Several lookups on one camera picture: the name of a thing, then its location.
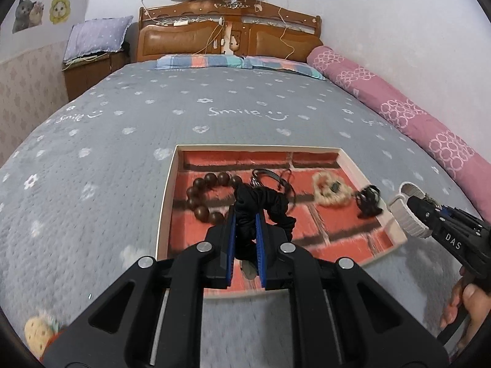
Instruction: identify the wooden nightstand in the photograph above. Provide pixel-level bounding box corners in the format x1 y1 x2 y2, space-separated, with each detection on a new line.
62 52 130 101

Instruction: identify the grey patterned bedspread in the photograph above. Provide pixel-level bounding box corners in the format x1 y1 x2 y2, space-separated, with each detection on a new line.
1 62 490 367

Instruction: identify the yellow pompom striped hair tie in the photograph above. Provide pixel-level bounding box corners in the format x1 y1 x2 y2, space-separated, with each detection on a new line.
23 311 61 359

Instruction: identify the brick-pattern jewelry tray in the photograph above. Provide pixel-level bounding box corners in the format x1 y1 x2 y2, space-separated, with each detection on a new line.
156 144 408 299

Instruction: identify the yellow charging cable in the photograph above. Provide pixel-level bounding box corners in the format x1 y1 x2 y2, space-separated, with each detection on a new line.
276 6 296 62

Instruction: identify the right hand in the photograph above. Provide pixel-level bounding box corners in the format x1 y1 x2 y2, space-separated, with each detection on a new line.
440 267 490 351

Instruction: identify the brown wooden bead bracelet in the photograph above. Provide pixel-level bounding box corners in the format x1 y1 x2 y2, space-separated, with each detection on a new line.
185 172 243 226

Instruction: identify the purple dotted cushion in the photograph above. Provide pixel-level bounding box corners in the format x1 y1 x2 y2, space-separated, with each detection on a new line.
63 16 133 62

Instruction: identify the cream fabric scrunchie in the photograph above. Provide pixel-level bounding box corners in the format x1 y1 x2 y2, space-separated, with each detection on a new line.
312 171 354 207

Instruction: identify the black fluffy scrunchie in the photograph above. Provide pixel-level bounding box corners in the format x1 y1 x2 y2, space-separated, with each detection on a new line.
233 184 296 282

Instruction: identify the black hair claw clip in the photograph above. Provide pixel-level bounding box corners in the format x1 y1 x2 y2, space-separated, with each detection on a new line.
354 184 383 218

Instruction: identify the pink rolled quilt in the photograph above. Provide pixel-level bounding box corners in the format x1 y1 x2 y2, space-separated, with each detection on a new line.
307 46 490 220

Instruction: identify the rust orange scrunchie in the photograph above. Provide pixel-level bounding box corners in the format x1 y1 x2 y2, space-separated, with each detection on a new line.
38 329 65 362

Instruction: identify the yellow flower cat sticker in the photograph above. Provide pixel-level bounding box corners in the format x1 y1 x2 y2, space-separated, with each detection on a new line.
49 0 71 25

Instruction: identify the striped pillow right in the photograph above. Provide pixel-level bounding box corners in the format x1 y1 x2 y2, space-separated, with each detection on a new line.
241 56 326 81

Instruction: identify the wooden headboard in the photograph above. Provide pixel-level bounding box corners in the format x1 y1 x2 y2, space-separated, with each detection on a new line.
136 0 322 62

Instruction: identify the grey cats wall sticker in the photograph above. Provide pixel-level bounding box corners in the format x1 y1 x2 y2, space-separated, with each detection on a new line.
13 0 44 34

